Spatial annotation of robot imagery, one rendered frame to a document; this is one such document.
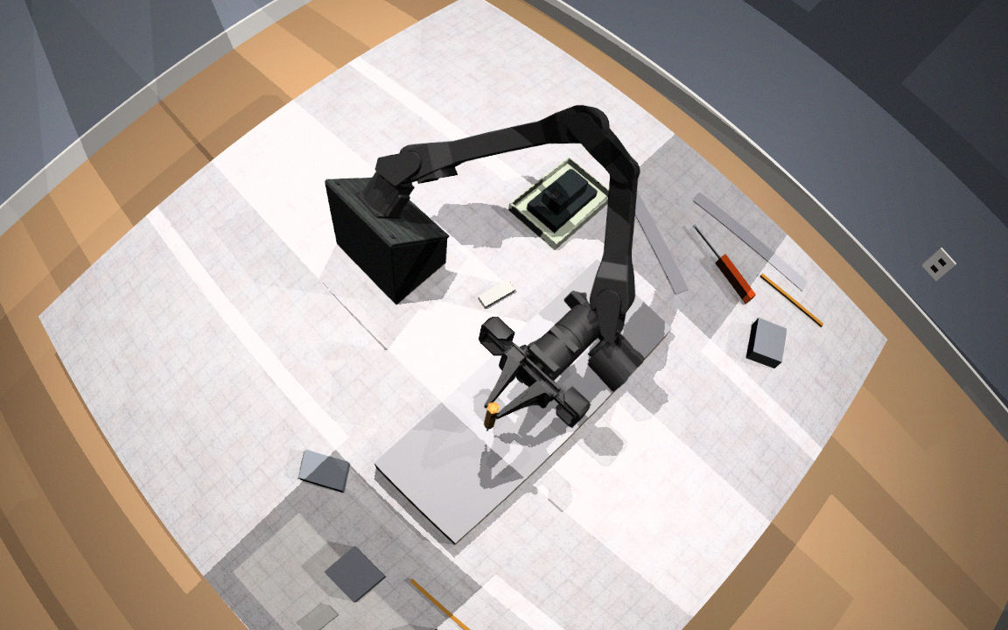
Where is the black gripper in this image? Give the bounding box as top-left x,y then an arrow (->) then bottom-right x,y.
479,317 -> 590,428

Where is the long thin orange-brown bar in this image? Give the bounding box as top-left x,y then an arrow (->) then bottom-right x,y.
410,579 -> 471,630
760,274 -> 823,327

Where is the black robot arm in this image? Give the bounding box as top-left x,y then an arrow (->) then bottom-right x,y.
355,105 -> 644,391

